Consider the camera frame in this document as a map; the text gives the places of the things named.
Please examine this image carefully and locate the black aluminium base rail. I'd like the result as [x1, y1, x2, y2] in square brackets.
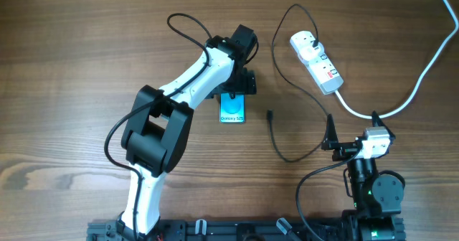
[86, 217, 407, 241]

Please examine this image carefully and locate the white charger adapter plug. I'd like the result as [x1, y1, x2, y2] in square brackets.
[297, 42, 324, 64]

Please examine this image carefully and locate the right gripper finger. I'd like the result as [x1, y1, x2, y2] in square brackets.
[372, 111, 396, 141]
[321, 114, 339, 151]

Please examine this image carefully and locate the white power strip cord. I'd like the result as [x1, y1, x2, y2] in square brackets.
[334, 0, 459, 121]

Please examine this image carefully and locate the white power strip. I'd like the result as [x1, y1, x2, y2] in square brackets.
[290, 31, 344, 95]

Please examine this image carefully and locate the Galaxy smartphone teal screen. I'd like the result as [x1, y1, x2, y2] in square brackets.
[219, 93, 245, 123]

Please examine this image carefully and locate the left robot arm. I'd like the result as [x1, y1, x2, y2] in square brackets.
[117, 25, 257, 240]

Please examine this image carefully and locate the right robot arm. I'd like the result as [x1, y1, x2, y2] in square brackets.
[321, 112, 407, 241]

